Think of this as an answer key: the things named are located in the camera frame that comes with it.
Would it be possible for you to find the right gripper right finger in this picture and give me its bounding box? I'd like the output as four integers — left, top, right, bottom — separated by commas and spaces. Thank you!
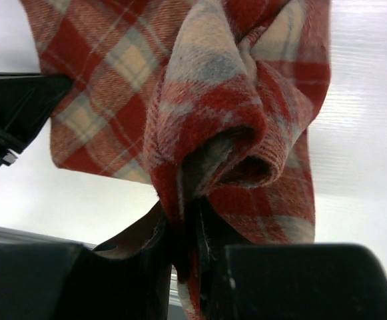
193, 199, 387, 320

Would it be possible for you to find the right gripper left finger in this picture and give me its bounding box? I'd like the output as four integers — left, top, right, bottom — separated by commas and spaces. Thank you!
0, 218, 171, 319

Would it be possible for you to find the red cream plaid skirt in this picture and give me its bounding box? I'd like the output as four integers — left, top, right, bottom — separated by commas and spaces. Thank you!
19, 0, 333, 320

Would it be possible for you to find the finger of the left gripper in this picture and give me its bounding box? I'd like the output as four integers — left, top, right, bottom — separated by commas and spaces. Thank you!
0, 73, 74, 166

